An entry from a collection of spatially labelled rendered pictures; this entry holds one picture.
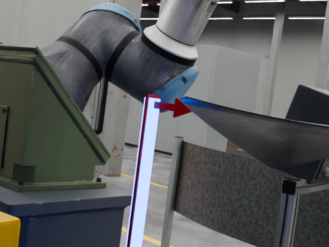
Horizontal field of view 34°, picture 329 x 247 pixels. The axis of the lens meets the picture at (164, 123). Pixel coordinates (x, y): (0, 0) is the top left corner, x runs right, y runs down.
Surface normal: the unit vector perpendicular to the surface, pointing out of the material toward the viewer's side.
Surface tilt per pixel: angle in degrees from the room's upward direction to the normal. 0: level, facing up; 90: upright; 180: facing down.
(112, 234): 90
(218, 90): 90
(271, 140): 161
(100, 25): 57
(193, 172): 90
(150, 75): 103
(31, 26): 89
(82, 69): 69
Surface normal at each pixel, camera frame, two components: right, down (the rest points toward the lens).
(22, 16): 0.81, 0.12
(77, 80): 0.80, -0.17
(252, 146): -0.21, 0.92
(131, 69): -0.33, 0.15
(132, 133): -0.68, -0.05
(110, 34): 0.03, -0.37
